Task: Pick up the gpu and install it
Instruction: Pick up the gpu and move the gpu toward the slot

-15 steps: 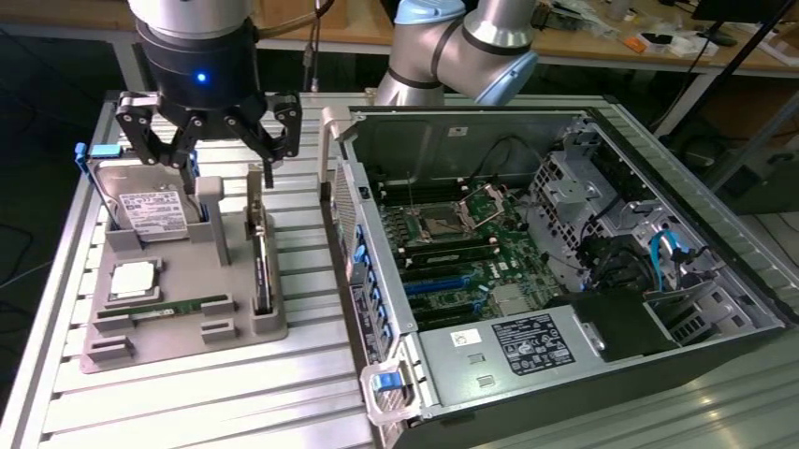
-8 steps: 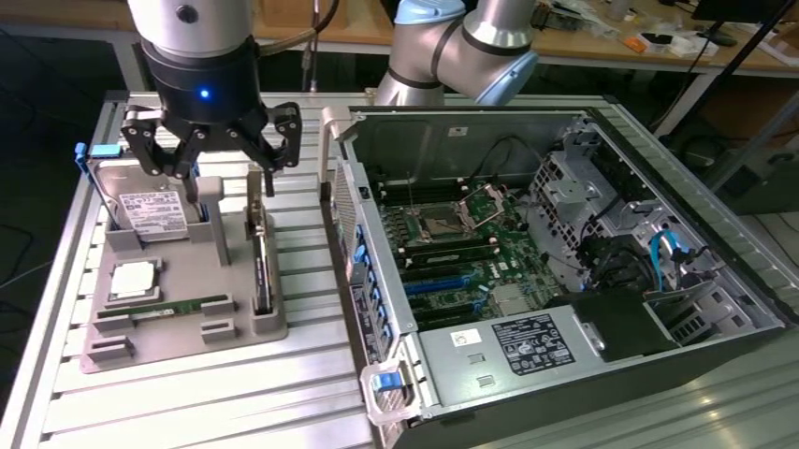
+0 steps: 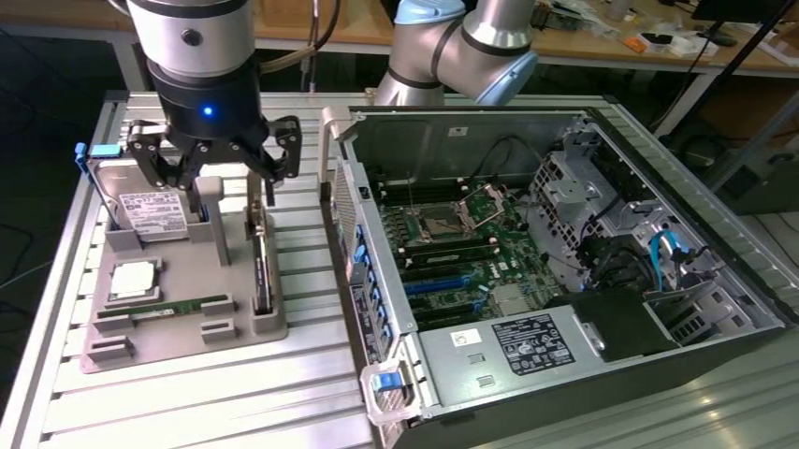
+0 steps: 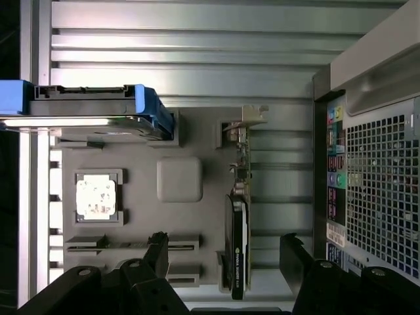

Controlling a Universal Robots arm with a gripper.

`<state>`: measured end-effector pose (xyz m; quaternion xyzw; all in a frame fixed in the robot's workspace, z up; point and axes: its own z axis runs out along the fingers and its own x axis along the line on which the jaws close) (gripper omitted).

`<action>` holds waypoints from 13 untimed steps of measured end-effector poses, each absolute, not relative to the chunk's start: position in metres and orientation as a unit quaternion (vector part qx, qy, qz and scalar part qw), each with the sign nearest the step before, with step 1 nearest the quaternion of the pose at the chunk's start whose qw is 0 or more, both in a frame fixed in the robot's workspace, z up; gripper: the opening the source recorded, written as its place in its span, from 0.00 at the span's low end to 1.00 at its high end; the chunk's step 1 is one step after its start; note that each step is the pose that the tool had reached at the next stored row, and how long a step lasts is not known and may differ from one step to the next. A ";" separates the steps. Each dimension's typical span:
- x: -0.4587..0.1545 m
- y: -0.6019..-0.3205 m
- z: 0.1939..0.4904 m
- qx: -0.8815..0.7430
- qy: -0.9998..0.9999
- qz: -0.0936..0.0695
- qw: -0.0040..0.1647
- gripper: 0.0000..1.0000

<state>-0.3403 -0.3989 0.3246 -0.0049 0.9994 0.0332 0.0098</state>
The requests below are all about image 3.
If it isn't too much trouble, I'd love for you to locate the green motherboard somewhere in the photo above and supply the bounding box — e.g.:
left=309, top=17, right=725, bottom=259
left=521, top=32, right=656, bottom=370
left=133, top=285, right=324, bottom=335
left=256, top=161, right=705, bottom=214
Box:
left=373, top=177, right=562, bottom=328

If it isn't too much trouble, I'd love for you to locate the black plastic cover block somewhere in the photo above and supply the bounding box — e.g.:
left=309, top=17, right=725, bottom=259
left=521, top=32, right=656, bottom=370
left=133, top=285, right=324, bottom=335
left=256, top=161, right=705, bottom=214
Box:
left=548, top=292, right=683, bottom=364

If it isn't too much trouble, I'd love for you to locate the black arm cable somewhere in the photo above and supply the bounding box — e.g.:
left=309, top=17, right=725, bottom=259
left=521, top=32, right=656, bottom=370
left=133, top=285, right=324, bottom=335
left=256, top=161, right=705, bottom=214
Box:
left=254, top=0, right=342, bottom=71

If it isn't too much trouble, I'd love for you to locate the hard disk drive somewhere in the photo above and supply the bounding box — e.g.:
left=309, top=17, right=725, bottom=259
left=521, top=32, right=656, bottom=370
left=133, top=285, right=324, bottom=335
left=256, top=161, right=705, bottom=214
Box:
left=72, top=142, right=210, bottom=231

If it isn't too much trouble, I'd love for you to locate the grey power supply unit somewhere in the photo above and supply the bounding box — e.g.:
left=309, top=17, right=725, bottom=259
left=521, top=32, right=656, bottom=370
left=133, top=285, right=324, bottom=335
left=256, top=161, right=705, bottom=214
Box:
left=416, top=306, right=608, bottom=409

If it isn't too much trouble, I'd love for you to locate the metal socket cover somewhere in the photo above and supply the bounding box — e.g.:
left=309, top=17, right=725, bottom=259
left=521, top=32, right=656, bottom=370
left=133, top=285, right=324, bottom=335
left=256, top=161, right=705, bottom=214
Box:
left=454, top=181, right=510, bottom=224

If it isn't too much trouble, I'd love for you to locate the black computer tower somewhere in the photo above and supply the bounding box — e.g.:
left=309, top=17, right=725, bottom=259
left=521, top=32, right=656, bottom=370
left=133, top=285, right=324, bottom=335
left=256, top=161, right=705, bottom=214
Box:
left=716, top=149, right=799, bottom=216

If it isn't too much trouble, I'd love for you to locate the CPU socket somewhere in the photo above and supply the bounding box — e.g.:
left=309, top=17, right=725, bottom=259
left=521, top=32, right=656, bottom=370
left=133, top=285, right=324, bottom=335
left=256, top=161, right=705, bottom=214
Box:
left=414, top=205, right=466, bottom=244

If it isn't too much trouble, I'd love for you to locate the silver CPU chip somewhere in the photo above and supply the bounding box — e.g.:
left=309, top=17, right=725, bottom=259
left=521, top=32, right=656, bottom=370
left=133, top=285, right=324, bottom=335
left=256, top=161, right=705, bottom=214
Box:
left=108, top=261, right=165, bottom=300

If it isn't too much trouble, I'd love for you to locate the white black plastic device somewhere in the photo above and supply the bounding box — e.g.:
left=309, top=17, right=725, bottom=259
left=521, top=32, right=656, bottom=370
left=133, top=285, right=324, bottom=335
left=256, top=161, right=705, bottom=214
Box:
left=641, top=31, right=712, bottom=60

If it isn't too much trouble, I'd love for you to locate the graphics card with metal bracket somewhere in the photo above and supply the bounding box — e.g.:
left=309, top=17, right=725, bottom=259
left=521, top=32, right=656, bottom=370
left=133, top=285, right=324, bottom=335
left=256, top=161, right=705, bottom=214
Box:
left=244, top=163, right=280, bottom=324

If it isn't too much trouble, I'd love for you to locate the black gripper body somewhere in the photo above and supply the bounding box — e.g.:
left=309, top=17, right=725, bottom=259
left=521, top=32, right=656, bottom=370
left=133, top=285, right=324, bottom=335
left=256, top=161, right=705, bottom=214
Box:
left=146, top=58, right=269, bottom=164

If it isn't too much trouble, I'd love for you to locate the metal disk bay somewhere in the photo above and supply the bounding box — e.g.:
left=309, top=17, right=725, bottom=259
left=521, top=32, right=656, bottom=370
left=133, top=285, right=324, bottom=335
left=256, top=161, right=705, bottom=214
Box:
left=641, top=280, right=760, bottom=350

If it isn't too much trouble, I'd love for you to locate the green loose RAM stick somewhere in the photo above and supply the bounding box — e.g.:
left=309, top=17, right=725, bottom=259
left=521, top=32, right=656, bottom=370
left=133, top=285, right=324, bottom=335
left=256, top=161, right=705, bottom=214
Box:
left=102, top=294, right=225, bottom=320

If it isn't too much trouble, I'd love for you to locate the long wooden workbench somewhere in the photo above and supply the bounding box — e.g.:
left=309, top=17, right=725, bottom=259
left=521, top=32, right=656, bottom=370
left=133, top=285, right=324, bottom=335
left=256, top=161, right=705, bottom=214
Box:
left=0, top=0, right=799, bottom=79

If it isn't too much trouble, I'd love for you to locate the black slanted pole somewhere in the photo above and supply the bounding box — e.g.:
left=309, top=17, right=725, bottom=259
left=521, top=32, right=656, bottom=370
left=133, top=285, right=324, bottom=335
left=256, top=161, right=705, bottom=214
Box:
left=648, top=0, right=793, bottom=141

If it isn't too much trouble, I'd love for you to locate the hanging cable with connector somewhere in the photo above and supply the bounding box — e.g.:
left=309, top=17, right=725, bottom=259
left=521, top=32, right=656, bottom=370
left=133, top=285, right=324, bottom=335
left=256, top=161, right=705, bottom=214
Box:
left=298, top=0, right=341, bottom=93

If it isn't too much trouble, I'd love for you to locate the blue data wire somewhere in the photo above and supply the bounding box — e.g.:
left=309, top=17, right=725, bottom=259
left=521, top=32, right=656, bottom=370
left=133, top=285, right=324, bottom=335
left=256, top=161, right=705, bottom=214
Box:
left=645, top=224, right=693, bottom=294

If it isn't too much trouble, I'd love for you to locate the long expansion slot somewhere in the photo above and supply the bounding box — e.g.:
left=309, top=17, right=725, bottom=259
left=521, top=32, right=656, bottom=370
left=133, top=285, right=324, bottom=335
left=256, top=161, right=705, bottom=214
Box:
left=414, top=309, right=488, bottom=329
left=401, top=274, right=477, bottom=297
left=408, top=297, right=482, bottom=315

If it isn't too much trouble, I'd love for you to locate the black monitor with stand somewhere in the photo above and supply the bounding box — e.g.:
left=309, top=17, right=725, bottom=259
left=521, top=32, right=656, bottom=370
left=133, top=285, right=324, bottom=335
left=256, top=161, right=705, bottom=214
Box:
left=689, top=0, right=799, bottom=48

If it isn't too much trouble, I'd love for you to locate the thin black wire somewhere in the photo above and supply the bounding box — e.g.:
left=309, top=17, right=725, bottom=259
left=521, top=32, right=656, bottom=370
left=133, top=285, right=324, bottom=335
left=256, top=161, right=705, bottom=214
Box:
left=470, top=135, right=548, bottom=186

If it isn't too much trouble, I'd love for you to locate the installed RAM stick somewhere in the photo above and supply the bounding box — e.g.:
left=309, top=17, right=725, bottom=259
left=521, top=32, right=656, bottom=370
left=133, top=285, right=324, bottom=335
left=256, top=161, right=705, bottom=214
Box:
left=404, top=247, right=496, bottom=271

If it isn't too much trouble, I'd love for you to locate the open black PC case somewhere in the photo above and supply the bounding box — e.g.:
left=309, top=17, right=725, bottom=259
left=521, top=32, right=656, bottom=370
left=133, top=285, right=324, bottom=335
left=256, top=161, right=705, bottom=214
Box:
left=318, top=105, right=791, bottom=449

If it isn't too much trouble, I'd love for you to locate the silver chipset heatsink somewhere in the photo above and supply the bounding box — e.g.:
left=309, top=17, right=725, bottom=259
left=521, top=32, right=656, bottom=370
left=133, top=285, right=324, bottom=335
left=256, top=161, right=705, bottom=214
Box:
left=489, top=284, right=532, bottom=314

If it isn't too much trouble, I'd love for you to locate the black power wire bundle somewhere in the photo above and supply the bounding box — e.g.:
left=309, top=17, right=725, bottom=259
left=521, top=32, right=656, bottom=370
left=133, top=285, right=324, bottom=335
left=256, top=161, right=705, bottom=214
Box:
left=573, top=233, right=656, bottom=294

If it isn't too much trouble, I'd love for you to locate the grey plastic parts rack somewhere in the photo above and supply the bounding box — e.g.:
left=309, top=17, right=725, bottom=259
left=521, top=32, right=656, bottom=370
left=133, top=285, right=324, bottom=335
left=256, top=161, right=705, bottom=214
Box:
left=78, top=175, right=292, bottom=375

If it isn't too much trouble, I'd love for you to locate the silver hard disk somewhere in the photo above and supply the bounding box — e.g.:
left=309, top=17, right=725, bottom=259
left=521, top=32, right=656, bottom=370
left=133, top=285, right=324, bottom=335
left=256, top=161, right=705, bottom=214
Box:
left=92, top=161, right=196, bottom=244

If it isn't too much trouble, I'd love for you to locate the perforated metal drive cage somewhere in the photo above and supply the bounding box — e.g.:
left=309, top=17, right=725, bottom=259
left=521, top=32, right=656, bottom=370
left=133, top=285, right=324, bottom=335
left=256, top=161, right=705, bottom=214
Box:
left=529, top=128, right=667, bottom=282

